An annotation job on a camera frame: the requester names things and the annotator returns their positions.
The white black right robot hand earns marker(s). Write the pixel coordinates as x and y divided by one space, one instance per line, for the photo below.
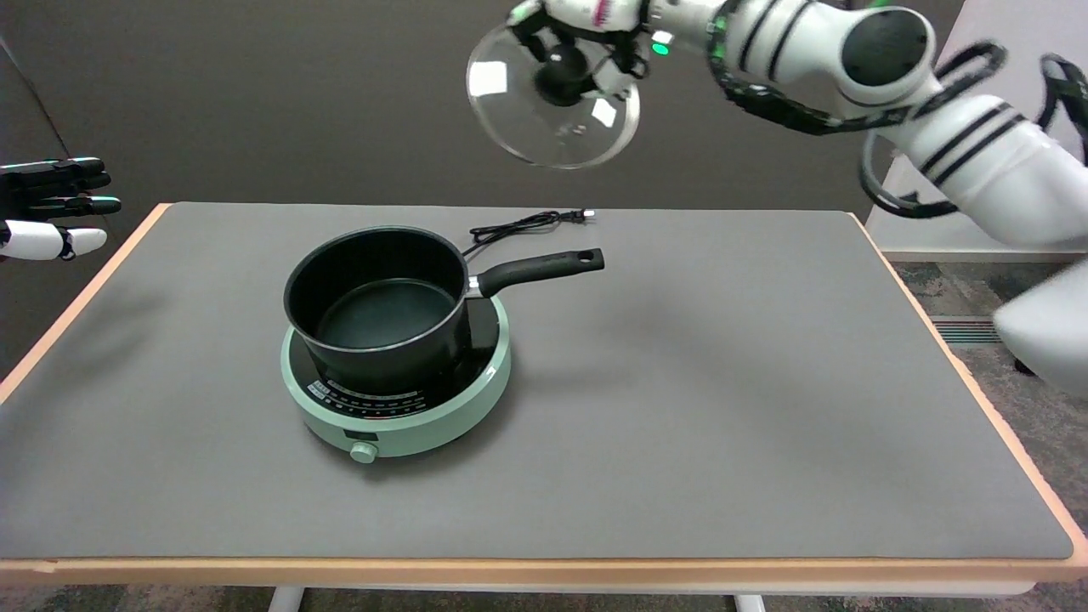
586 13

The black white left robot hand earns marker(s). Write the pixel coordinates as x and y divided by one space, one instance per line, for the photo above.
34 238

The glass pot lid black knob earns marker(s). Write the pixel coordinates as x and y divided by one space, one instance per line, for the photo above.
552 127

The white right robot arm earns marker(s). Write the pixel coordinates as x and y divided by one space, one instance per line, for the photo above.
977 153

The grey table mat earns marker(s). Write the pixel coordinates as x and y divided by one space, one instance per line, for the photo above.
680 408

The green round induction cooker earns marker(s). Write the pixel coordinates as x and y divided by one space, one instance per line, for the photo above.
425 416

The white table leg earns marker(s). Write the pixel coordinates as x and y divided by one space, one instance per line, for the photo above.
750 603
286 599

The floor vent grille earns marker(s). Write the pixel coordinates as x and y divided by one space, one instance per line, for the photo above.
965 330

